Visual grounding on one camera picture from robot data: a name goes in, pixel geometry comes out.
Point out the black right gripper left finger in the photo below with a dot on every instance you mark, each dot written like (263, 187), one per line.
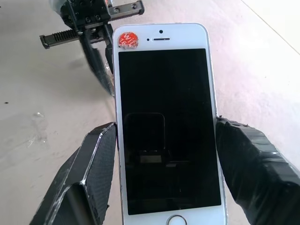
(93, 168)

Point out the white smartphone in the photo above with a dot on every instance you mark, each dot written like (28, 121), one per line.
(168, 117)

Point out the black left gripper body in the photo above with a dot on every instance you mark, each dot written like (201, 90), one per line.
(93, 17)

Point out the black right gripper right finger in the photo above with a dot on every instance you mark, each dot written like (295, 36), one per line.
(253, 173)

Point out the round orange sticker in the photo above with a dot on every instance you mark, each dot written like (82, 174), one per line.
(127, 40)

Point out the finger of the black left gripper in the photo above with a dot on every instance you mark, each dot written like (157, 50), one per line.
(97, 63)
(109, 51)

